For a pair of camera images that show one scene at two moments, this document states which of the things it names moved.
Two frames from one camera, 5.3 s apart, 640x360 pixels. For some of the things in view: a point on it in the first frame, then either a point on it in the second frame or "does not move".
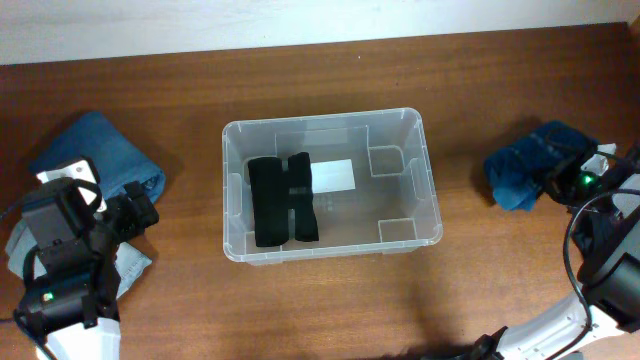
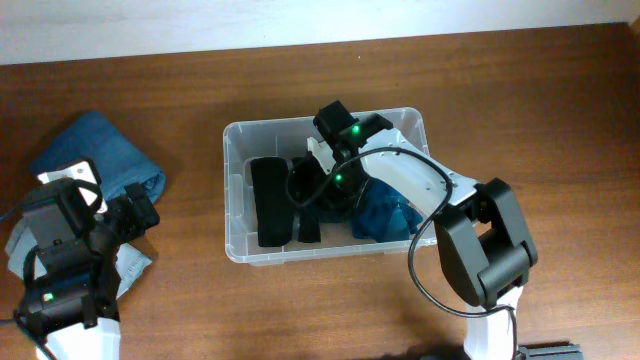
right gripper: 558,176 -> 273,201
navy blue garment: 516,171 -> 378,212
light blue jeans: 131,263 does not move
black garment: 276,192 does not move
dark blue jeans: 117,160 does not move
